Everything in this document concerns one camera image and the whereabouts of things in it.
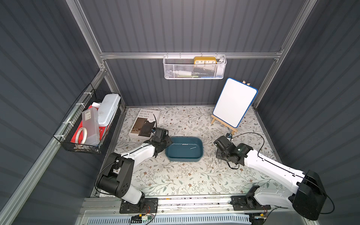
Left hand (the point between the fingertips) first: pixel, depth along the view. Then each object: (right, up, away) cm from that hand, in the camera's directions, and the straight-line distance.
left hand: (169, 141), depth 92 cm
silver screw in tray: (+16, -5, +2) cm, 17 cm away
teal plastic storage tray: (+10, -6, +2) cm, 12 cm away
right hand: (+33, -5, -10) cm, 34 cm away
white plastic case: (-33, +20, -18) cm, 42 cm away
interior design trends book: (-20, +13, +15) cm, 28 cm away
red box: (-31, +9, -23) cm, 40 cm away
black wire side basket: (-43, +7, -32) cm, 54 cm away
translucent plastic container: (-37, +14, -24) cm, 46 cm away
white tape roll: (-35, +7, -30) cm, 47 cm away
